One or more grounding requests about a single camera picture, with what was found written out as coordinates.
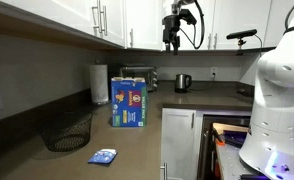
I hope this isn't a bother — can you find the black camera stand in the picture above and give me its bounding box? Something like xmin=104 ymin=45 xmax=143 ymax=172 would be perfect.
xmin=236 ymin=38 xmax=247 ymax=56

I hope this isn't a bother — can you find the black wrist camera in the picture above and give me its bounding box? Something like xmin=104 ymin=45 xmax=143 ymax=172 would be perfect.
xmin=180 ymin=8 xmax=198 ymax=26

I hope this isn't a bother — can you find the black wire mesh basket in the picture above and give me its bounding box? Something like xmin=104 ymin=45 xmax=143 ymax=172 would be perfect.
xmin=40 ymin=110 xmax=94 ymax=153

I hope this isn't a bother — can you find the black bar stereo camera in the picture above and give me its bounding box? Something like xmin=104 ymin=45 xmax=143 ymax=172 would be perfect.
xmin=225 ymin=28 xmax=258 ymax=41

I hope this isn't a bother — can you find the steel electric kettle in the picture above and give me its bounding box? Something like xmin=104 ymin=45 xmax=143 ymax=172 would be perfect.
xmin=174 ymin=73 xmax=193 ymax=94

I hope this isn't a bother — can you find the blue cardboard snack box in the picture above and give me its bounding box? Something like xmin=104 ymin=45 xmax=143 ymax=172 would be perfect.
xmin=110 ymin=76 xmax=149 ymax=128

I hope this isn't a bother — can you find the perforated metal robot table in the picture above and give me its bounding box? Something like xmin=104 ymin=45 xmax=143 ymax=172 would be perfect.
xmin=215 ymin=142 xmax=271 ymax=180

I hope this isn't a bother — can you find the blue sachet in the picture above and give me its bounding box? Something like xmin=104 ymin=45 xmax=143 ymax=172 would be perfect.
xmin=87 ymin=148 xmax=118 ymax=165

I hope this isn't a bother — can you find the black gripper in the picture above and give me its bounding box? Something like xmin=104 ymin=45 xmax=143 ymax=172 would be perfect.
xmin=162 ymin=13 xmax=182 ymax=56

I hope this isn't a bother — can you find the white paper towel roll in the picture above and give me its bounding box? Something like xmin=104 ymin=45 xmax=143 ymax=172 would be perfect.
xmin=88 ymin=63 xmax=110 ymax=105

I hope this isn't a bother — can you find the orange plastic piece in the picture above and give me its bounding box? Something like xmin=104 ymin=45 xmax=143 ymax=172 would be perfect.
xmin=214 ymin=133 xmax=226 ymax=147

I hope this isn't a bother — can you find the silver toaster oven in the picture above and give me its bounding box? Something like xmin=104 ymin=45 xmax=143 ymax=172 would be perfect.
xmin=119 ymin=65 xmax=159 ymax=93

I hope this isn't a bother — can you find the white lower cabinet door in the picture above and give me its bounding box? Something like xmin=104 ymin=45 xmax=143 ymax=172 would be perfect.
xmin=160 ymin=107 xmax=198 ymax=180

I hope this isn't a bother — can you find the dark blue flat object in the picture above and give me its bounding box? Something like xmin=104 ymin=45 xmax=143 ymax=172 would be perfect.
xmin=222 ymin=130 xmax=249 ymax=148

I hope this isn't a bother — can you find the silver cabinet handle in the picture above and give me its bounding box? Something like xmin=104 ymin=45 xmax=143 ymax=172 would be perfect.
xmin=91 ymin=0 xmax=103 ymax=37
xmin=100 ymin=4 xmax=109 ymax=37
xmin=159 ymin=162 xmax=169 ymax=180
xmin=129 ymin=28 xmax=135 ymax=49
xmin=207 ymin=32 xmax=213 ymax=51
xmin=213 ymin=32 xmax=219 ymax=51
xmin=190 ymin=112 xmax=196 ymax=130

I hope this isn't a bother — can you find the wooden board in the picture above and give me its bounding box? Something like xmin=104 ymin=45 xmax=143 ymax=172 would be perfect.
xmin=212 ymin=122 xmax=251 ymax=135

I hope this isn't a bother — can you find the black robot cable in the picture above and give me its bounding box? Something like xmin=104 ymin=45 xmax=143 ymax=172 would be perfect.
xmin=178 ymin=0 xmax=206 ymax=51

